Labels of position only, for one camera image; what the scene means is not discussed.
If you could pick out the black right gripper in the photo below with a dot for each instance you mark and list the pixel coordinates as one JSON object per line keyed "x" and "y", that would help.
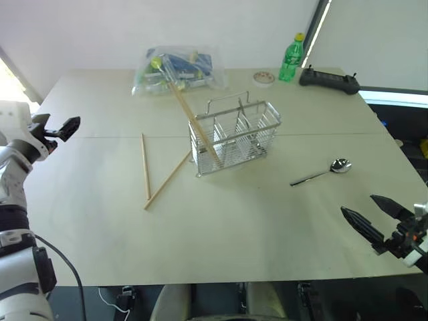
{"x": 403, "y": 239}

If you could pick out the small yellow object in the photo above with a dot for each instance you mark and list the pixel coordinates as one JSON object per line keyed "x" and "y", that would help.
{"x": 424, "y": 148}

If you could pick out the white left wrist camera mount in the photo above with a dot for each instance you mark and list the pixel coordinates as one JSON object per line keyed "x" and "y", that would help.
{"x": 15, "y": 117}

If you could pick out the green plastic soda bottle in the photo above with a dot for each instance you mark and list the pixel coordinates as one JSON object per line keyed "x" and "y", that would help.
{"x": 290, "y": 60}

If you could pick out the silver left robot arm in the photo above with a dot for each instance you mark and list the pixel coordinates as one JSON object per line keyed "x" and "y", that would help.
{"x": 13, "y": 267}

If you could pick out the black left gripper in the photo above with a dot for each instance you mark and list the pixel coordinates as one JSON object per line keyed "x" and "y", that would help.
{"x": 39, "y": 124}

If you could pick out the wooden chopstick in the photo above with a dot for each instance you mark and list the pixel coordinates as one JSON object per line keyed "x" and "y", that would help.
{"x": 187, "y": 112}
{"x": 145, "y": 167}
{"x": 191, "y": 110}
{"x": 167, "y": 182}

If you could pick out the beige rounded shape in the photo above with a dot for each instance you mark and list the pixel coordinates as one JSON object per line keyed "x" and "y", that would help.
{"x": 168, "y": 301}

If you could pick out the clear plastic bag of items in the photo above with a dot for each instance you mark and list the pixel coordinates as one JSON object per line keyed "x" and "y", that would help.
{"x": 180, "y": 72}

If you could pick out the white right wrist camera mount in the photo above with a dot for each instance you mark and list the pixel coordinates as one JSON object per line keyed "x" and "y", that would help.
{"x": 420, "y": 249}

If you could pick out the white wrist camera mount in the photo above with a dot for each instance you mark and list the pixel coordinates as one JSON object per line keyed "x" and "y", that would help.
{"x": 420, "y": 249}
{"x": 15, "y": 117}

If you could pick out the steel spoon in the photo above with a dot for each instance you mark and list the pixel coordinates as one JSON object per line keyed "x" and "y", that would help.
{"x": 341, "y": 166}

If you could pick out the small white dish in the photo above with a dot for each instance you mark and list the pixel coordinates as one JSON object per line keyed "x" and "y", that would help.
{"x": 263, "y": 78}

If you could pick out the black handheld controller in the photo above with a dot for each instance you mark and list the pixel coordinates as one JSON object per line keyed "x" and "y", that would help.
{"x": 329, "y": 81}

